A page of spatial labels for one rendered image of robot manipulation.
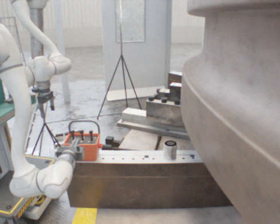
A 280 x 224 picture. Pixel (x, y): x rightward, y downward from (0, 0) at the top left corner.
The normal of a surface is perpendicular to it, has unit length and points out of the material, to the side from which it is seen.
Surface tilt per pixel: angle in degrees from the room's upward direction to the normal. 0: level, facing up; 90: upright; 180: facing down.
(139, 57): 90
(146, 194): 90
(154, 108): 90
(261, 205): 90
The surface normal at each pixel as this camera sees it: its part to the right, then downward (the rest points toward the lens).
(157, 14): 0.32, 0.36
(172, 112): -0.38, 0.36
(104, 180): 0.00, 0.39
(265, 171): -0.97, 0.10
